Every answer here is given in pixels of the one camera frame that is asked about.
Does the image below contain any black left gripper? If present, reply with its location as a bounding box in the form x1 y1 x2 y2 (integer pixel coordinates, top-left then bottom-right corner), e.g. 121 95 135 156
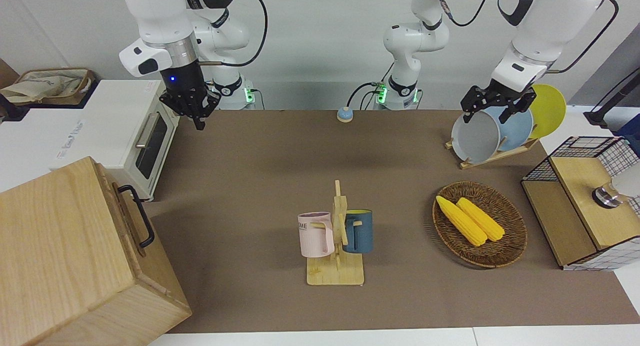
460 78 538 125

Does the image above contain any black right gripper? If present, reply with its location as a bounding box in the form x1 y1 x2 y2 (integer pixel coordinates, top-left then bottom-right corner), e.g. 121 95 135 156
159 61 222 132

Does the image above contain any wooden drawer with black handle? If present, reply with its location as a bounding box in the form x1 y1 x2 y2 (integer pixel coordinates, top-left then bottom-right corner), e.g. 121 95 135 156
95 158 157 259

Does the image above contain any grey plate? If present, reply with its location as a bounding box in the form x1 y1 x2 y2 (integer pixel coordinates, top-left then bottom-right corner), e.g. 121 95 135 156
451 109 502 165

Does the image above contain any light blue plate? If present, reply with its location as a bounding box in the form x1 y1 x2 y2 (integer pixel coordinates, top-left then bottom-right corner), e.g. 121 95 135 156
485 106 534 153

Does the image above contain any wooden plate rack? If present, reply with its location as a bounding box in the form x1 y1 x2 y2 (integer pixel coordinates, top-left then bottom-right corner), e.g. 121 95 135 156
445 137 540 170

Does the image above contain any yellow plate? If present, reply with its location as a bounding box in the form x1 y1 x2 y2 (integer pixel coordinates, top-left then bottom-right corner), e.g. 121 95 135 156
527 84 567 140

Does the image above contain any white toaster oven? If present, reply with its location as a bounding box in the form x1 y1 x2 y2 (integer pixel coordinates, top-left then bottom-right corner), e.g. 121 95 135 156
47 79 180 203

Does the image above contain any yellow corn cob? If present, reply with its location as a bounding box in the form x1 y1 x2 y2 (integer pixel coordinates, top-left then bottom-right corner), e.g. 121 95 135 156
435 195 488 247
456 197 506 242

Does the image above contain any black stand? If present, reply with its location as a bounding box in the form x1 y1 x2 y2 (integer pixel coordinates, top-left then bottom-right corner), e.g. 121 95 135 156
582 68 640 127

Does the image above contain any brown wicker basket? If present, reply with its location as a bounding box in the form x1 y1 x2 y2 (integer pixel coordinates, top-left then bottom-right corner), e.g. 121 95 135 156
432 181 528 269

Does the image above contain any clear glass cup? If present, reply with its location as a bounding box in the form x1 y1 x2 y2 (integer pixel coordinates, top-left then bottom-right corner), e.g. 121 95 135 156
592 173 640 209

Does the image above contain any beige cloth bag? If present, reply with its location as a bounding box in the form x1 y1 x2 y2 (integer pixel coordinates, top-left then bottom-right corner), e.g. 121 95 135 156
1 70 90 104

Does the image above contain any pink mug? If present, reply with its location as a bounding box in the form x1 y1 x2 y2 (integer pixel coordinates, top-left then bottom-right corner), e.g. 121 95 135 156
297 212 336 258

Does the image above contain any blue mug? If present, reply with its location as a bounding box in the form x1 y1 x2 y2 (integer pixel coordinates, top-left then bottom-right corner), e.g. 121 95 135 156
342 209 374 254

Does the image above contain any light wooden cabinet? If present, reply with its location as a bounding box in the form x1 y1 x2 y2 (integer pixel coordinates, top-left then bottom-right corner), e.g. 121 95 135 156
0 156 193 346

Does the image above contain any wooden mug rack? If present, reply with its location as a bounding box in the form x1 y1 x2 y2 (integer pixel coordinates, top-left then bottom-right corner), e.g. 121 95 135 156
306 180 366 287

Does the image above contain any brown table mat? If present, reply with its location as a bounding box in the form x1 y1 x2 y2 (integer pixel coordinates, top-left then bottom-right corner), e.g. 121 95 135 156
145 109 640 334

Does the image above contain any wire shelf with wooden boards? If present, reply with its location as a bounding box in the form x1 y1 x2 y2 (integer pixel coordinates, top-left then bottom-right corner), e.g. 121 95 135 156
521 136 640 272

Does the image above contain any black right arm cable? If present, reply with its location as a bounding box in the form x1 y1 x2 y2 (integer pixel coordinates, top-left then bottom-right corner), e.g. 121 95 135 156
197 0 269 68

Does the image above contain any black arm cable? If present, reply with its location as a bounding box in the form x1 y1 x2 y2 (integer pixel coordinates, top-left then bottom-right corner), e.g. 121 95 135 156
435 0 621 75
197 0 269 68

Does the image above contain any black base cable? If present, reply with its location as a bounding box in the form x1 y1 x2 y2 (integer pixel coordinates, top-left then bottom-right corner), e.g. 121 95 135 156
360 88 386 111
347 81 383 111

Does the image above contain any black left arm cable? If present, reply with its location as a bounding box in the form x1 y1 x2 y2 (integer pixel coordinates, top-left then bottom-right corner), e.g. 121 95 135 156
435 0 621 75

